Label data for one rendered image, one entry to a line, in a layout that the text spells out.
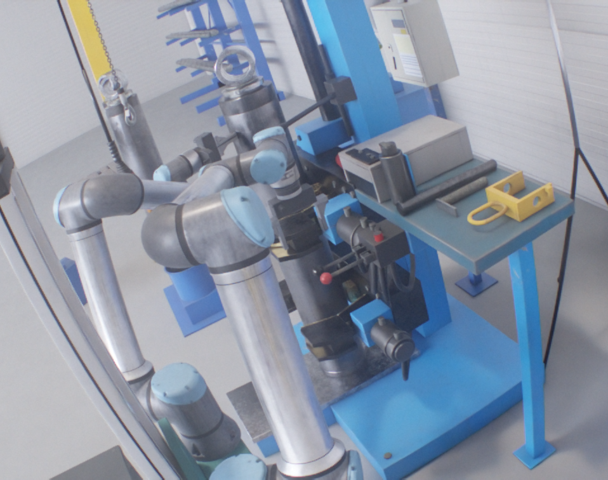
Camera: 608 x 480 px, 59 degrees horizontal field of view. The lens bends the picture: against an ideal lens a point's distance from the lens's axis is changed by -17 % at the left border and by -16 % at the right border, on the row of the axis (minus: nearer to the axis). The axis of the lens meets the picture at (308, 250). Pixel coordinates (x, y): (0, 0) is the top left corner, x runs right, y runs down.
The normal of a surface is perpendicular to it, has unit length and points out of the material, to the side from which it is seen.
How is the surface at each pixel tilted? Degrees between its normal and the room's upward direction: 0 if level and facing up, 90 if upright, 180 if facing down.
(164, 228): 44
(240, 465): 5
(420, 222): 0
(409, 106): 90
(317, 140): 90
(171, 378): 5
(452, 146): 90
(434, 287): 90
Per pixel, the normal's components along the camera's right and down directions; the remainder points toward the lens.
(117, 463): -0.30, -0.84
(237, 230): -0.06, 0.36
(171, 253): -0.24, 0.50
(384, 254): 0.38, 0.33
